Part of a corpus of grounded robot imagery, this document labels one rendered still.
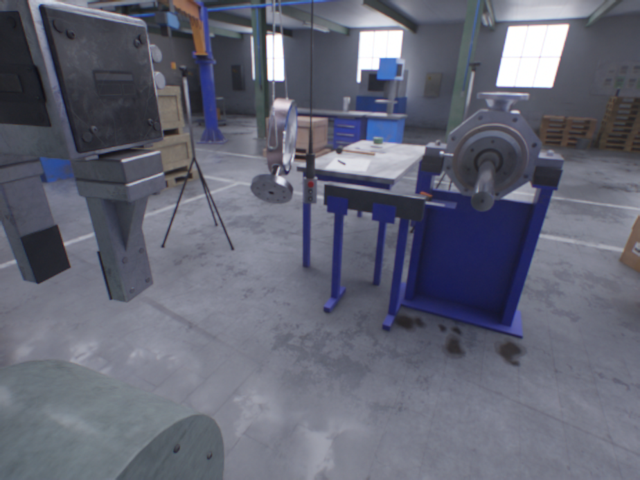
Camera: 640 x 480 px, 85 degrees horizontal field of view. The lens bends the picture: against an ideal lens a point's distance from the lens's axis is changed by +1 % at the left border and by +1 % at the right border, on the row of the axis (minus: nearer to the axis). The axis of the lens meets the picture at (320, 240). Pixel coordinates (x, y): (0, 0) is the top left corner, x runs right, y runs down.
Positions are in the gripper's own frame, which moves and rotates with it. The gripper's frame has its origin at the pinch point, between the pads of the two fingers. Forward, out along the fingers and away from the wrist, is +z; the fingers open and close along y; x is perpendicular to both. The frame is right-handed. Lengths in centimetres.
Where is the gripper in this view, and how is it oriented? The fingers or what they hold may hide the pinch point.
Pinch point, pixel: (82, 260)
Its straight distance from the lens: 56.8
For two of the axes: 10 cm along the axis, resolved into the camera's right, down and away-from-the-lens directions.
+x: 2.7, -3.9, 8.8
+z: -0.2, 9.1, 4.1
